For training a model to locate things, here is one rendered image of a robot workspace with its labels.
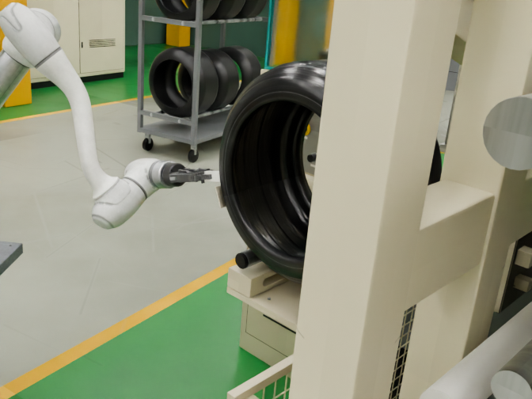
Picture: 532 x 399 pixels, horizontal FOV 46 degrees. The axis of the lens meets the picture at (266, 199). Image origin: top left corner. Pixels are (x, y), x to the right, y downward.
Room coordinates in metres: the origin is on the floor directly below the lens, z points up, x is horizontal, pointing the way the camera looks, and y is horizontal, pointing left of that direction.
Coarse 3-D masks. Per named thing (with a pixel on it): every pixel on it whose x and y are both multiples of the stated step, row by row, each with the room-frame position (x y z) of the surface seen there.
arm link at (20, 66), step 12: (48, 12) 2.08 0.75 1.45; (12, 48) 1.99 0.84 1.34; (0, 60) 2.00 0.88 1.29; (12, 60) 2.00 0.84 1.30; (24, 60) 2.00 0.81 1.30; (0, 72) 1.99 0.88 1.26; (12, 72) 2.00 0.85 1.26; (24, 72) 2.03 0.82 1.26; (0, 84) 1.99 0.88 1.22; (12, 84) 2.01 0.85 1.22; (0, 96) 2.00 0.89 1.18
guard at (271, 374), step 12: (408, 312) 1.26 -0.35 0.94; (288, 360) 0.94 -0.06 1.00; (396, 360) 1.24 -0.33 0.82; (264, 372) 0.90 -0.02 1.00; (276, 372) 0.90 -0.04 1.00; (288, 372) 0.93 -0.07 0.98; (252, 384) 0.86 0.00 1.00; (264, 384) 0.88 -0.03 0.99; (228, 396) 0.84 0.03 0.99; (240, 396) 0.84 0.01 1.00; (276, 396) 0.92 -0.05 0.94; (396, 396) 1.27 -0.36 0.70
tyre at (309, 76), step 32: (288, 64) 1.50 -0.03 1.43; (320, 64) 1.46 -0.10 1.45; (256, 96) 1.50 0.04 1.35; (288, 96) 1.43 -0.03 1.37; (320, 96) 1.38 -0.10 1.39; (224, 128) 1.57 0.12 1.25; (256, 128) 1.71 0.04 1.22; (288, 128) 1.77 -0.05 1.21; (224, 160) 1.56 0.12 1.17; (256, 160) 1.72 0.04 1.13; (288, 160) 1.76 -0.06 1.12; (224, 192) 1.56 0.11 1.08; (256, 192) 1.68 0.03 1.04; (288, 192) 1.74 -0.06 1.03; (256, 224) 1.61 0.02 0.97; (288, 224) 1.68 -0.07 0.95; (288, 256) 1.41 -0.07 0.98
